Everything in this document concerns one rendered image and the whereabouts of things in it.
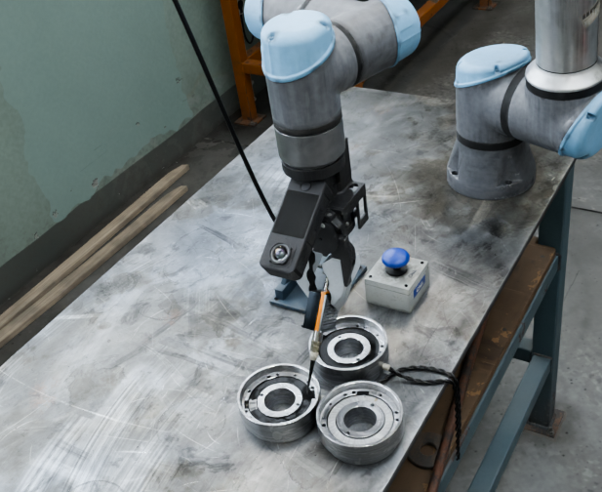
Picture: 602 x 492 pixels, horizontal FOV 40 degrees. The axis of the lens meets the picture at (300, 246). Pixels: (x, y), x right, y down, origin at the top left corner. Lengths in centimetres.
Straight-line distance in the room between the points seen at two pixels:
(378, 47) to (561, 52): 40
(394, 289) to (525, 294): 49
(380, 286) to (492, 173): 32
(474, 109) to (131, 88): 191
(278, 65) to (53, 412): 59
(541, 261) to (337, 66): 93
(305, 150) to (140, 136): 229
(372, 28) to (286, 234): 24
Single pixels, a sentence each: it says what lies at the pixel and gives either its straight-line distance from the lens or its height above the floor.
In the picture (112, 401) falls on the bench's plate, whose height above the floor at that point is 80.
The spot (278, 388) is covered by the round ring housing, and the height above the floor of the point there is 83.
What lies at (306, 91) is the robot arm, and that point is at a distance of 84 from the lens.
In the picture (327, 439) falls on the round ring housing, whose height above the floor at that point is 84.
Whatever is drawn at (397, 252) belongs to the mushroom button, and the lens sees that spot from 118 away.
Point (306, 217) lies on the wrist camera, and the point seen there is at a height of 109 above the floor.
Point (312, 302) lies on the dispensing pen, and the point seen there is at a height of 94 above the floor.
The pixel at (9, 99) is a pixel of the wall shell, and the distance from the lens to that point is 270.
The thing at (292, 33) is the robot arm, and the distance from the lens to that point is 83.
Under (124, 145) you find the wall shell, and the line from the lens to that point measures 308.
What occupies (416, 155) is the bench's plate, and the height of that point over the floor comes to 80.
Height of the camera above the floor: 159
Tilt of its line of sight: 36 degrees down
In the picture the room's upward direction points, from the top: 9 degrees counter-clockwise
